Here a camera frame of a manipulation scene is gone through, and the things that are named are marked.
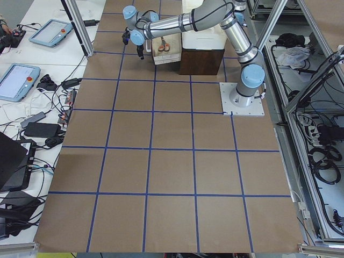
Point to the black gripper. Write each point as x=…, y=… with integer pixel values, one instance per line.
x=139, y=49

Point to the orange grey scissors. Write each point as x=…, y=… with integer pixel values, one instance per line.
x=164, y=47

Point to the wooden drawer with white handle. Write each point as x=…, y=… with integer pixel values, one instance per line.
x=160, y=58

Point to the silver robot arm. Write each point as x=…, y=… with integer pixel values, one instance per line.
x=142, y=26

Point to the dark brown wooden cabinet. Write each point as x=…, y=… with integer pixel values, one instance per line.
x=200, y=62

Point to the white plastic tray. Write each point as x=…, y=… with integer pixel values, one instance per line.
x=212, y=38

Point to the blue teach pendant far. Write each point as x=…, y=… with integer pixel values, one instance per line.
x=52, y=33

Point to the blue teach pendant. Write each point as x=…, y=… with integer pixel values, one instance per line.
x=52, y=33
x=17, y=81

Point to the blue teach pendant near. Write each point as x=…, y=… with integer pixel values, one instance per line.
x=17, y=81

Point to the black power brick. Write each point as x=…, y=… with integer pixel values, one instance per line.
x=42, y=130

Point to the white crumpled cloth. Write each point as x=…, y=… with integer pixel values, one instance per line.
x=294, y=57

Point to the black laptop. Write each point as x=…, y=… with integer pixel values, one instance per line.
x=16, y=158

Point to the black camera mount wrist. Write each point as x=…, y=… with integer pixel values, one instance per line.
x=126, y=36

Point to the aluminium frame post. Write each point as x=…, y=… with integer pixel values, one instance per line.
x=74, y=16

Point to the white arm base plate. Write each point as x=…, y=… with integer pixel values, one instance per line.
x=234, y=104

